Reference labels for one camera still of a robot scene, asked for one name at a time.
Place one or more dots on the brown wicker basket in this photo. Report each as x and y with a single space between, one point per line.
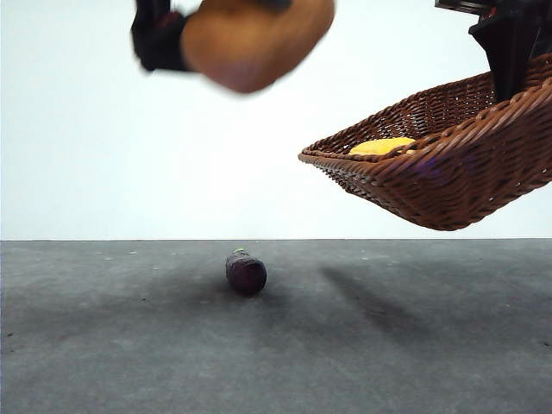
453 181

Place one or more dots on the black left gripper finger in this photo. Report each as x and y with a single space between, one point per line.
157 43
276 2

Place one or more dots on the purple eggplant with green stem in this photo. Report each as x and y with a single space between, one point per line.
246 274

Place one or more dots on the yellow corn cob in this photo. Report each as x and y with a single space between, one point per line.
381 146

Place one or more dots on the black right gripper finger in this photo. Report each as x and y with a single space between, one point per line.
526 43
496 47

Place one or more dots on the brown potato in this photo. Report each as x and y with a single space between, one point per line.
259 43

